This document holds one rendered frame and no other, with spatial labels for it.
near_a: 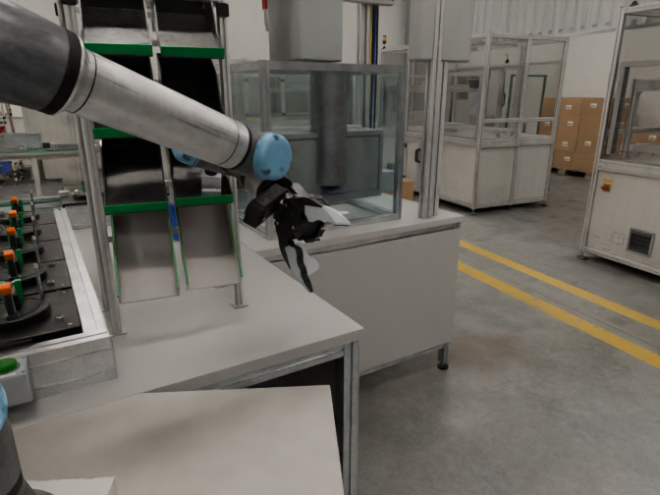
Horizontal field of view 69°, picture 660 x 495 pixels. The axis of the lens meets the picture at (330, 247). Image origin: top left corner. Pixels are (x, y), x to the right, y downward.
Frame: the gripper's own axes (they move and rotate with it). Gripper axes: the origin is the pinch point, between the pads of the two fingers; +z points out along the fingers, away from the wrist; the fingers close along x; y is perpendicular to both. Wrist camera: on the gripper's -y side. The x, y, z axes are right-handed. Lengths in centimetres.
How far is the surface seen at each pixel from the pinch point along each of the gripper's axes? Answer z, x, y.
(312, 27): -116, -8, 83
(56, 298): -49, 53, -21
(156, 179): -54, 21, -1
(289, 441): 14.0, 29.1, -4.1
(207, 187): -43.4, 16.1, 5.5
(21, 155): -475, 284, 89
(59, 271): -67, 61, -14
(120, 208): -45, 23, -13
